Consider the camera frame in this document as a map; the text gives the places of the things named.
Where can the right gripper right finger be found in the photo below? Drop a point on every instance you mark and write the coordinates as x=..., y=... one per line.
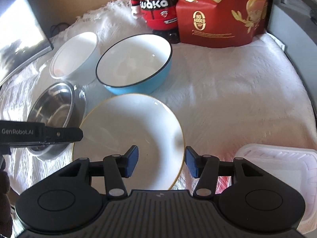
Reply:
x=206, y=168

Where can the white ceramic bowl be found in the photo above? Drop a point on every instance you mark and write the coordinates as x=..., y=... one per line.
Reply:
x=76, y=60

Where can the black monitor screen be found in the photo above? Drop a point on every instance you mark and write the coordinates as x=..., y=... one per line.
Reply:
x=22, y=38

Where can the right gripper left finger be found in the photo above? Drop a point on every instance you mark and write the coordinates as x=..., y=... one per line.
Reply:
x=116, y=167

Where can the blue bowl white inside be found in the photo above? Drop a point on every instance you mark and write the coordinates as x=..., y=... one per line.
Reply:
x=137, y=64

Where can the white plate gold rim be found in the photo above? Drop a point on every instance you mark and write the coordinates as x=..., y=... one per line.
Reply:
x=117, y=123

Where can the panda figurine red suit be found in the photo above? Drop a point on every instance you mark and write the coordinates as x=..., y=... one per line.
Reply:
x=160, y=16

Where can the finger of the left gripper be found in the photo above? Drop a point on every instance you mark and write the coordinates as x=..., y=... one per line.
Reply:
x=62, y=135

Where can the white plastic tray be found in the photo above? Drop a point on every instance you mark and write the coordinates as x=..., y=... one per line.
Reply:
x=294, y=166

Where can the grey computer case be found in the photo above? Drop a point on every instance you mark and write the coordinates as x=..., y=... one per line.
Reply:
x=293, y=23

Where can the red quail eggs bag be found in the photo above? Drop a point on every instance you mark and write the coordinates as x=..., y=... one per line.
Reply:
x=220, y=23

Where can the stainless steel bowl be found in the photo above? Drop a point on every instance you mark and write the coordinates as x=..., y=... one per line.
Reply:
x=60, y=105

